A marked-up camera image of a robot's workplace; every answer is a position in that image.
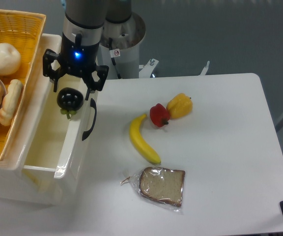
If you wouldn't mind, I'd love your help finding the yellow wicker basket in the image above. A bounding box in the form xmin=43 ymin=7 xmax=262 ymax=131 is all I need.
xmin=0 ymin=9 xmax=46 ymax=161

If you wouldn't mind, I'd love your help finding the bread slice in plastic bag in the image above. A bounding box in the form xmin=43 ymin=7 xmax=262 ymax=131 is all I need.
xmin=120 ymin=166 xmax=186 ymax=212

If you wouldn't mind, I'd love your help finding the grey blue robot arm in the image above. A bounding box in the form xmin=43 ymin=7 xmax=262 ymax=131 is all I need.
xmin=43 ymin=0 xmax=132 ymax=100

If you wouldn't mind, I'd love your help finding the white drawer cabinet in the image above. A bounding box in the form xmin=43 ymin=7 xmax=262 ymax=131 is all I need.
xmin=0 ymin=34 xmax=88 ymax=205

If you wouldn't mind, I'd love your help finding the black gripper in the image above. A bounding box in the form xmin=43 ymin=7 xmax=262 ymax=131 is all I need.
xmin=43 ymin=34 xmax=109 ymax=100

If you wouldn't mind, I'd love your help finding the red bell pepper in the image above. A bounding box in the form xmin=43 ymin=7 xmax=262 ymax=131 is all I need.
xmin=149 ymin=103 xmax=170 ymax=127

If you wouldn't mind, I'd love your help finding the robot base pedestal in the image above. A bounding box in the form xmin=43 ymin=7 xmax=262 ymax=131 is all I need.
xmin=97 ymin=13 xmax=159 ymax=80

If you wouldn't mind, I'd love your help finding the open upper white drawer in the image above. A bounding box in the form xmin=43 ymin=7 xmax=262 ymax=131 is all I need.
xmin=23 ymin=45 xmax=100 ymax=180

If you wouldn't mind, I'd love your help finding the yellow banana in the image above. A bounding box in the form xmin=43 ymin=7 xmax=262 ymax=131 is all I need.
xmin=129 ymin=114 xmax=161 ymax=165

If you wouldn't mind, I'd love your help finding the black drawer handle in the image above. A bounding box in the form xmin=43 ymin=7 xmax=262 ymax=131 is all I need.
xmin=82 ymin=98 xmax=97 ymax=141

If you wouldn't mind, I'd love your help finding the white round bun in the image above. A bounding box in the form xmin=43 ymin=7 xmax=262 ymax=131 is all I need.
xmin=0 ymin=43 xmax=21 ymax=76

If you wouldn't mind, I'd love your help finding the braided bread roll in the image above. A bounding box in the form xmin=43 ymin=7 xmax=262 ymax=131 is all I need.
xmin=0 ymin=79 xmax=23 ymax=126

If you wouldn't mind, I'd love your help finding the yellow bell pepper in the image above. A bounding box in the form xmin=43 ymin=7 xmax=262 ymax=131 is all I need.
xmin=166 ymin=93 xmax=193 ymax=119

